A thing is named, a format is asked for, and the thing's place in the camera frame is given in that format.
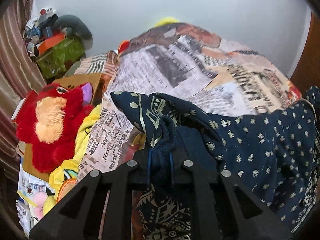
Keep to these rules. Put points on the pile of clutter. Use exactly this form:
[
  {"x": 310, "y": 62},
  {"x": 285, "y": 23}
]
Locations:
[{"x": 37, "y": 27}]

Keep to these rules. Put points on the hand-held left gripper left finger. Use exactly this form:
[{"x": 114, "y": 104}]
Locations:
[{"x": 140, "y": 170}]

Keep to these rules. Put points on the pink plush toy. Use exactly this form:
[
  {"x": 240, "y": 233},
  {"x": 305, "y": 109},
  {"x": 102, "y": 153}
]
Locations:
[{"x": 40, "y": 200}]

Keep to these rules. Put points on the flat white box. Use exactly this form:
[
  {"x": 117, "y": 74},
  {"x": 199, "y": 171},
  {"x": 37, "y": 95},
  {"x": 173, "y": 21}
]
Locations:
[{"x": 18, "y": 110}]

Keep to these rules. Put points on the picture booklet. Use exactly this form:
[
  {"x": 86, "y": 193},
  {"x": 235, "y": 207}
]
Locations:
[{"x": 30, "y": 185}]

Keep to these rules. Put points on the yellow plush toy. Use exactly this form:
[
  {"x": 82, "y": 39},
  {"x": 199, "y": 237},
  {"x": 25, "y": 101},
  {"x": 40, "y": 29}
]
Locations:
[{"x": 85, "y": 130}]

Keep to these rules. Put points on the red plush toy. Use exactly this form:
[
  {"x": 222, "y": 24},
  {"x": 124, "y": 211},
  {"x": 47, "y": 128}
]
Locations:
[{"x": 50, "y": 142}]

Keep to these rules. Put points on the newspaper print blanket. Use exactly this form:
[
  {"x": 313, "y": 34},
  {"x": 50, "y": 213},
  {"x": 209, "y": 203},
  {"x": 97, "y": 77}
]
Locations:
[{"x": 175, "y": 67}]

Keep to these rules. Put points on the orange box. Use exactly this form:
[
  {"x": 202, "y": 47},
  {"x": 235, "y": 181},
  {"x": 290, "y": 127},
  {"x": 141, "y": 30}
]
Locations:
[{"x": 50, "y": 42}]

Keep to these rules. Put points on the cardboard box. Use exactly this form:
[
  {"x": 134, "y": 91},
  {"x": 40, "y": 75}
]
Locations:
[{"x": 75, "y": 80}]

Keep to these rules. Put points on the navy patterned hoodie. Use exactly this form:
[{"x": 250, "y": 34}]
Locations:
[{"x": 262, "y": 142}]

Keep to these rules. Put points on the grey neck pillow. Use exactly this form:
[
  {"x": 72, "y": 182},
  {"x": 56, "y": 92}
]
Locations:
[{"x": 80, "y": 27}]

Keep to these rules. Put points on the wooden wardrobe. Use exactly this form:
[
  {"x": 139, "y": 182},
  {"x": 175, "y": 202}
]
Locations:
[{"x": 307, "y": 67}]

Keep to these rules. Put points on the striped satin curtain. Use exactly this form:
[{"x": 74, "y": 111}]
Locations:
[{"x": 12, "y": 67}]

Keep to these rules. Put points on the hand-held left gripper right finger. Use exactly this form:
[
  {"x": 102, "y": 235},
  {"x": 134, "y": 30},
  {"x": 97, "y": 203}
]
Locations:
[{"x": 185, "y": 175}]

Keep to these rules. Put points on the green storage box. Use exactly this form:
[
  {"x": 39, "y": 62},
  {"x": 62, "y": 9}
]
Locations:
[{"x": 60, "y": 55}]

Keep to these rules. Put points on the bright yellow plush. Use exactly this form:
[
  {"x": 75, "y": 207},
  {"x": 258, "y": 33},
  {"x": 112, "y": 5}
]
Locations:
[{"x": 166, "y": 22}]

